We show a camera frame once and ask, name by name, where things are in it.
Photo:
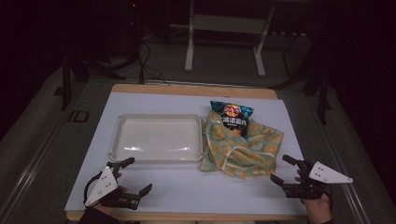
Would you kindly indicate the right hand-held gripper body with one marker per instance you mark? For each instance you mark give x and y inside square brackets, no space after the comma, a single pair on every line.
[323,174]

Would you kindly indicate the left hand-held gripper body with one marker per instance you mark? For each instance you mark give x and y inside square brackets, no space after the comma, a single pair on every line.
[104,185]

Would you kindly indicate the person's left hand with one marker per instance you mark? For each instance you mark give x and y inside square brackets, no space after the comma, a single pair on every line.
[109,207]

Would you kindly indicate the person's right hand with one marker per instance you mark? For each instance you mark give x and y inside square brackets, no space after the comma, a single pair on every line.
[317,208]

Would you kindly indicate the white table cover sheet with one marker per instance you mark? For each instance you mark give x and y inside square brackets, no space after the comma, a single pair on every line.
[174,183]

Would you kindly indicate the white plastic tray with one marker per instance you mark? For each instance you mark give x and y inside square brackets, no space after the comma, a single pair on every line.
[157,139]

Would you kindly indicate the green yellow floral cloth bag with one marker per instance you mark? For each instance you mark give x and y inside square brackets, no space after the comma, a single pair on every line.
[246,149]

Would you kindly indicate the dark chip bag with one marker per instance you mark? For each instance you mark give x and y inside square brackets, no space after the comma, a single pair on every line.
[234,115]

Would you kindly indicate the black metal stand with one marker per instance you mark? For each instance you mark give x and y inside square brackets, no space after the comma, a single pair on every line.
[81,67]
[314,81]

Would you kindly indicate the white metal stand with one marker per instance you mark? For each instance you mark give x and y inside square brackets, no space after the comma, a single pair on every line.
[229,25]

